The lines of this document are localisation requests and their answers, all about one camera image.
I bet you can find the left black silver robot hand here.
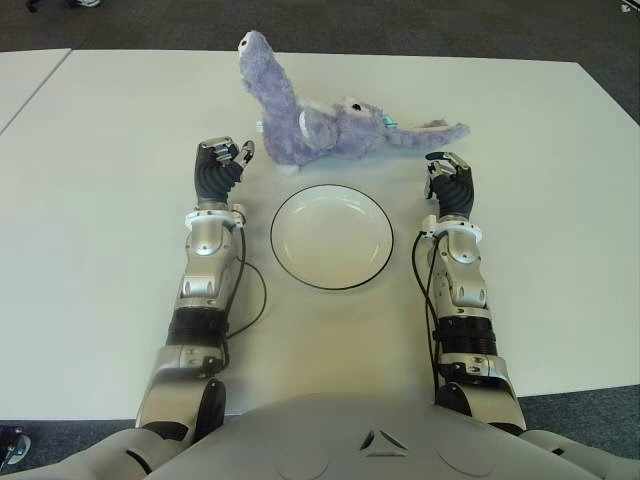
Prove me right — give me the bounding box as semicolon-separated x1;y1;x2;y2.
193;134;256;205

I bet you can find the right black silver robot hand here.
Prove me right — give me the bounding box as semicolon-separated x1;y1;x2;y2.
423;149;475;219

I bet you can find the purple plush rabbit doll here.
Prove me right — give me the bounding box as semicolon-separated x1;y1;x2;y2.
236;30;471;177

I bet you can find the white plate with black rim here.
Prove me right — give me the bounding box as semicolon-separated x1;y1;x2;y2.
270;184;395;292

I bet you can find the grey robot torso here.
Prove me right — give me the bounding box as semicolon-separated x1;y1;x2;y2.
0;392;640;480

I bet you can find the black caster wheel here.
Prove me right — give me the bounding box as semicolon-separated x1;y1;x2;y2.
0;424;34;466

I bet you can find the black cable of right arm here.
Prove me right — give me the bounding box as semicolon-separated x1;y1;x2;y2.
412;232;444;401

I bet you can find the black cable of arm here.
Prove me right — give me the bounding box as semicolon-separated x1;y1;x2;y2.
224;214;268;341
412;232;444;401

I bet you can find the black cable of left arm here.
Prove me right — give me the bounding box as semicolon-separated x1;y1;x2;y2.
224;214;268;341

